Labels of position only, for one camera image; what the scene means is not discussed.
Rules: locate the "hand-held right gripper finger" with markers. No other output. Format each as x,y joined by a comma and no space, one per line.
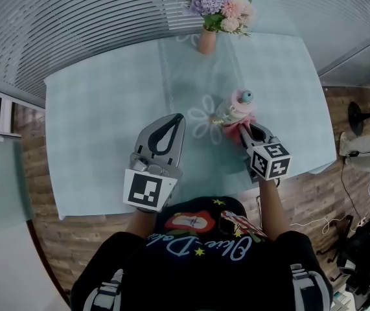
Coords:
246,138
260,131

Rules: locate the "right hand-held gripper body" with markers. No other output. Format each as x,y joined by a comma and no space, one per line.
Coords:
270,162

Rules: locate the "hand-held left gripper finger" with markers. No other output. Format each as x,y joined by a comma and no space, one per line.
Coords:
154,136
173,138

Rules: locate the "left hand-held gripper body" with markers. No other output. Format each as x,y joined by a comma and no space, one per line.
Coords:
145,190

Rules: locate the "pink cloth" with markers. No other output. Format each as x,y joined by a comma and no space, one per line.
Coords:
233,131

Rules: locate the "pink capped drink container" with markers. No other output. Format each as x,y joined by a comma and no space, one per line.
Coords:
236,107

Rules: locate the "person's right forearm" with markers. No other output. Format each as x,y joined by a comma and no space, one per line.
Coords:
273,209

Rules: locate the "person's left forearm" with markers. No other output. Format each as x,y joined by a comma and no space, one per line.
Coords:
141,222

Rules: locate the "light blue tablecloth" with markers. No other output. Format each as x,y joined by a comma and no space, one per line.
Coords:
107,109

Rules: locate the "sheer flower print table runner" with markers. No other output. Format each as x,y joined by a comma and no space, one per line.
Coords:
197,86

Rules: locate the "black standing fan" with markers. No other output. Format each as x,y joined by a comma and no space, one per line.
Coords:
356,115

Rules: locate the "person's black printed shirt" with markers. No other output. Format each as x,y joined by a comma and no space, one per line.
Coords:
204,271

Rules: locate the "pink vase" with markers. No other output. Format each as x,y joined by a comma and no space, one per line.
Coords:
206,42

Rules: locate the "purple and pink flower bouquet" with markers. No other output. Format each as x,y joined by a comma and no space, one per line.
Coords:
218,6

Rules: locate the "black equipment stand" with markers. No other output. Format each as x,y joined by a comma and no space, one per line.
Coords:
366,254

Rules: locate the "grey window blinds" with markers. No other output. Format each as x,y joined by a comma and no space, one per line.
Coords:
74,21

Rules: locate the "frosted glass panel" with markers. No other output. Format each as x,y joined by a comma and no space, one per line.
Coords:
0,177

